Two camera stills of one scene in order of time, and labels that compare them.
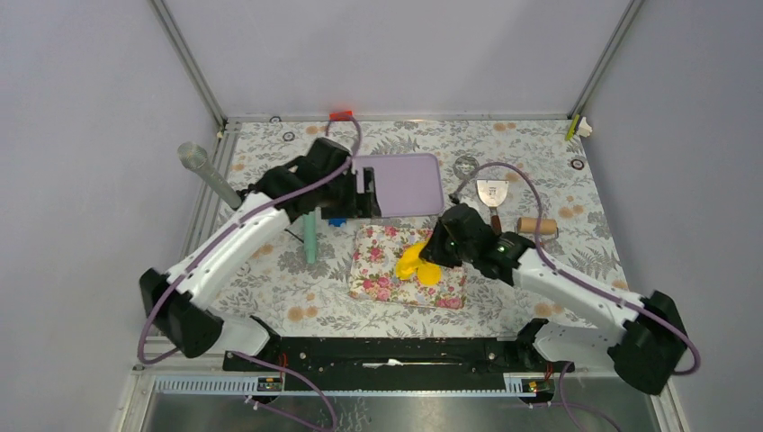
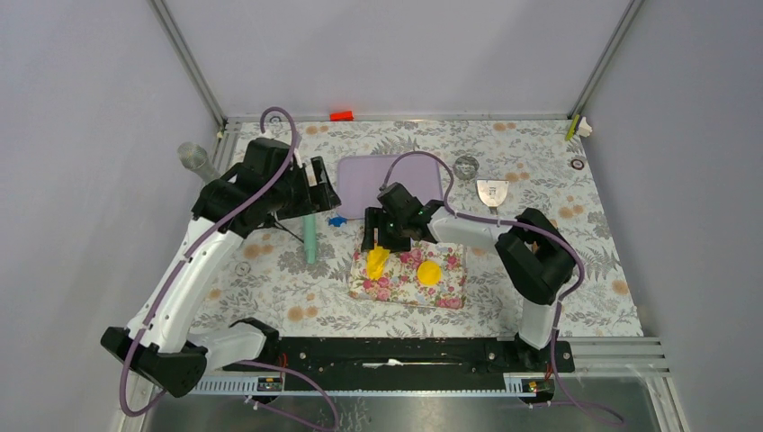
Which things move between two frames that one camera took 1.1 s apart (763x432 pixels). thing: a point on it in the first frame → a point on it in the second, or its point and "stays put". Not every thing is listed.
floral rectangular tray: [375, 254] stays put
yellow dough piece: [410, 262] → [376, 260]
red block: [339, 116] stays put
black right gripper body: [446, 252] → [398, 222]
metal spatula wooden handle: [492, 193] stays put
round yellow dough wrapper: [429, 274] stays put
